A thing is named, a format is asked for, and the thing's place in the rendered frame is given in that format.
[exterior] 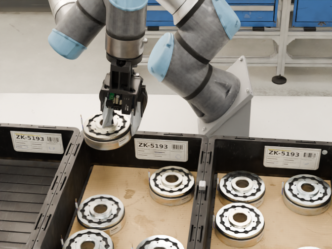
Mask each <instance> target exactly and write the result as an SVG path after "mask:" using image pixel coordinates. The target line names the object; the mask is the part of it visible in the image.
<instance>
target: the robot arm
mask: <svg viewBox="0 0 332 249"><path fill-rule="evenodd" d="M48 1H49V4H50V7H51V11H52V14H53V17H54V20H55V24H56V27H55V28H54V29H52V32H51V33H50V35H49V36H48V42H49V44H50V46H51V47H52V48H53V49H54V50H55V51H56V52H57V53H58V54H59V55H61V56H62V57H64V58H66V59H69V60H75V59H77V58H78V57H79V56H80V55H81V54H82V53H83V52H84V51H85V50H87V47H88V46H89V45H90V43H91V42H92V41H93V40H94V38H95V37H96V36H97V35H98V34H99V32H100V31H101V30H102V29H103V28H104V26H106V32H105V50H106V58H107V60H108V61H109V62H110V63H111V64H110V72H109V73H107V74H106V77H105V79H104V80H103V85H102V87H101V90H100V92H99V100H100V111H102V116H103V125H102V128H104V127H105V126H110V125H112V124H113V118H114V115H115V112H114V110H117V111H120V110H122V114H124V115H130V114H131V118H130V122H131V127H130V133H131V136H134V135H135V133H136V132H137V131H138V129H139V126H140V123H141V120H142V117H143V114H144V111H145V109H146V106H147V102H148V94H147V91H146V85H142V83H143V78H142V77H141V76H140V73H136V72H135V71H134V69H132V68H136V67H137V64H138V63H140V62H141V61H142V56H143V51H144V44H145V43H147V42H148V39H147V38H144V37H145V29H146V16H147V3H148V0H48ZM156 1H157V2H158V3H159V4H160V5H162V6H163V7H164V8H165V9H166V10H167V11H168V12H169V13H171V14H172V15H173V21H174V25H175V26H176V27H177V28H178V31H177V32H176V33H175V34H173V33H165V34H164V35H163V36H162V37H161V38H160V39H159V40H158V42H157V43H156V45H155V46H154V48H153V50H152V52H151V54H150V57H149V60H148V71H149V73H150V74H151V75H153V76H154V77H155V78H156V79H157V80H158V81H159V82H162V83H163V84H164V85H166V86H167V87H168V88H170V89H171V90H172V91H174V92H175V93H176V94H178V95H179V96H181V97H182V98H183V99H185V100H186V101H187V102H188V104H189V105H190V107H191V108H192V109H193V111H194V112H195V114H196V115H197V117H198V118H199V119H201V120H202V121H203V122H205V123H211V122H213V121H215V120H217V119H219V118H220V117H221V116H222V115H224V114H225V113H226V111H227V110H228V109H229V108H230V107H231V105H232V104H233V102H234V101H235V99H236V97H237V95H238V93H239V90H240V80H239V78H238V77H236V76H235V75H234V74H232V73H230V72H227V71H224V70H222V69H219V68H216V67H213V66H212V65H210V64H209V62H210V61H211V60H212V59H213V58H214V56H215V55H217V54H218V53H219V52H220V50H221V49H222V48H223V47H224V46H225V45H226V44H227V43H228V41H229V40H231V39H232V37H233V36H234V35H235V33H236V32H237V31H238V30H239V29H240V26H241V23H240V20H239V18H238V17H237V15H236V14H235V12H234V11H233V9H232V8H231V7H230V6H229V4H228V3H227V2H226V1H225V0H156Z"/></svg>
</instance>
